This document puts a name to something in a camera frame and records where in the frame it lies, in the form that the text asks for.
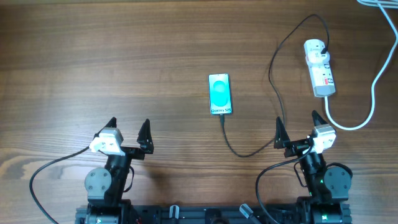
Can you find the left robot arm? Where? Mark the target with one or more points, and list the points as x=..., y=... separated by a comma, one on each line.
x=105, y=185

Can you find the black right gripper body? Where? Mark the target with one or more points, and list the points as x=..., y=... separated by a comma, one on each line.
x=300, y=145

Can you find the white charger plug adapter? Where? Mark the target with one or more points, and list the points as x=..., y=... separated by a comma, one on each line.
x=317, y=58

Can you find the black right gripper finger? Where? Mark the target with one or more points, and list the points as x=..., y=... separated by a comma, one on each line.
x=317, y=119
x=281, y=139

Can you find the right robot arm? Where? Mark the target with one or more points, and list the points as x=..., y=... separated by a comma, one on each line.
x=327, y=184

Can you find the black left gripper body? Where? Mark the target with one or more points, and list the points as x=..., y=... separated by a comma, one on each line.
x=129, y=150

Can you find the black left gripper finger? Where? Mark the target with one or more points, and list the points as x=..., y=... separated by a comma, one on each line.
x=144, y=138
x=109, y=128

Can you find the white power strip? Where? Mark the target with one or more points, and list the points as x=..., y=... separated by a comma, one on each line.
x=321, y=76

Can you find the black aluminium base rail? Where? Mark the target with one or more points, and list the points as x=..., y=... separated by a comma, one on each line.
x=214, y=214

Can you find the teal screen Galaxy smartphone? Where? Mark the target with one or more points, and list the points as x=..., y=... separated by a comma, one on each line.
x=220, y=94

